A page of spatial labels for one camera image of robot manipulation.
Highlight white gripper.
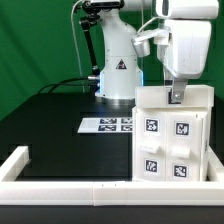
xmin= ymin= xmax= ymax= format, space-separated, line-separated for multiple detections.
xmin=157 ymin=19 xmax=212 ymax=103

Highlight white cabinet body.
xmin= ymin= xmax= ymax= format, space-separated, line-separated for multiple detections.
xmin=132 ymin=107 xmax=210 ymax=181

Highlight white box with marker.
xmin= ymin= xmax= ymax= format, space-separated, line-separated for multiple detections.
xmin=135 ymin=85 xmax=214 ymax=109

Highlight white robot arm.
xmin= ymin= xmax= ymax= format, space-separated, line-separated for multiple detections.
xmin=90 ymin=0 xmax=219 ymax=103

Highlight white flat marker plate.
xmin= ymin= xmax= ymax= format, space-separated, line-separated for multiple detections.
xmin=78 ymin=117 xmax=132 ymax=133

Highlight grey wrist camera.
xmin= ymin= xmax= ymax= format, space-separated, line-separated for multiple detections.
xmin=131 ymin=28 xmax=169 ymax=57

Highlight white hanging cable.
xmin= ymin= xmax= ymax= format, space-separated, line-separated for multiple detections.
xmin=70 ymin=0 xmax=86 ymax=93

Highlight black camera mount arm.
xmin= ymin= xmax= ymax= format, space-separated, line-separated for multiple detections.
xmin=80 ymin=0 xmax=124 ymax=75

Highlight black cables at base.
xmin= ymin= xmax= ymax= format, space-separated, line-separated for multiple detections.
xmin=38 ymin=77 xmax=101 ymax=94

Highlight white U-shaped frame fence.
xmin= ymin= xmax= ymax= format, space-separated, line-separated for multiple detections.
xmin=0 ymin=146 xmax=224 ymax=206

